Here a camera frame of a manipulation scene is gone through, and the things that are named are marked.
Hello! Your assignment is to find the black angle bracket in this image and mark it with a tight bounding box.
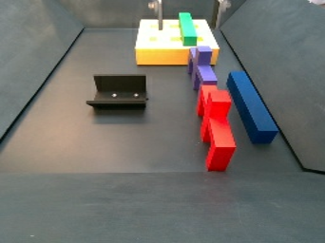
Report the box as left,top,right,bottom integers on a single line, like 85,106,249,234
88,74,148,108

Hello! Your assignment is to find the purple notched block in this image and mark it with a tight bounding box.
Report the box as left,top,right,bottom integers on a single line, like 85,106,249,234
188,46,217,90

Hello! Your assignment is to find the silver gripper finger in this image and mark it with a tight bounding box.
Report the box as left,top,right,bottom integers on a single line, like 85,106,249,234
149,0,164,29
216,0,232,28

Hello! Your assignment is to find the green long block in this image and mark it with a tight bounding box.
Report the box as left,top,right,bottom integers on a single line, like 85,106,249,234
180,12,197,47

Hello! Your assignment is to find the blue long block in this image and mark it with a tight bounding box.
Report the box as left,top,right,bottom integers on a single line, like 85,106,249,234
228,71,279,144

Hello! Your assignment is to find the red notched block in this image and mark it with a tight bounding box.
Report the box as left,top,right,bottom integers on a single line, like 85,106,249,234
197,84,237,171

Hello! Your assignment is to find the yellow slotted board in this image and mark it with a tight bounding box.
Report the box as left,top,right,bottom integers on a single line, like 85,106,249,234
136,19,220,65

